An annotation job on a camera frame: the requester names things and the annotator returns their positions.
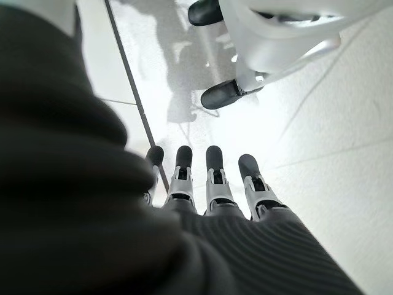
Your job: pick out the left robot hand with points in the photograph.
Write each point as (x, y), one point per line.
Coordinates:
(107, 230)

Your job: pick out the wide white cabinet door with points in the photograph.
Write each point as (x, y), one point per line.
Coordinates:
(101, 67)

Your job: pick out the black left robot foot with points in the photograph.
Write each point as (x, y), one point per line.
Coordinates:
(219, 95)

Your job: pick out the black robot foot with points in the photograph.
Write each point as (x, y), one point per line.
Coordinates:
(204, 12)
(219, 95)

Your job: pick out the black right robot foot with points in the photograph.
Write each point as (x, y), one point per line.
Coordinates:
(204, 12)

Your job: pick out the white left robot leg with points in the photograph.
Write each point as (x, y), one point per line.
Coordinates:
(261, 46)

